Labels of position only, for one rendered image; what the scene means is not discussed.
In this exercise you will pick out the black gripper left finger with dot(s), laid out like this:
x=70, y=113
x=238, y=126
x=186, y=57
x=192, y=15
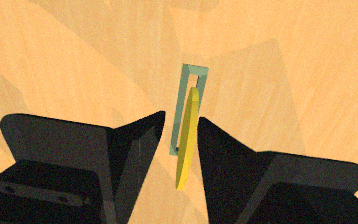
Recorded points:
x=121, y=157

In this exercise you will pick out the thin gold coin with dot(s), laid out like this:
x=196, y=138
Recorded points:
x=187, y=138

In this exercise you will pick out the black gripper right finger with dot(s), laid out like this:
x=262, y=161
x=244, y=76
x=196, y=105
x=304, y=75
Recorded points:
x=236, y=178

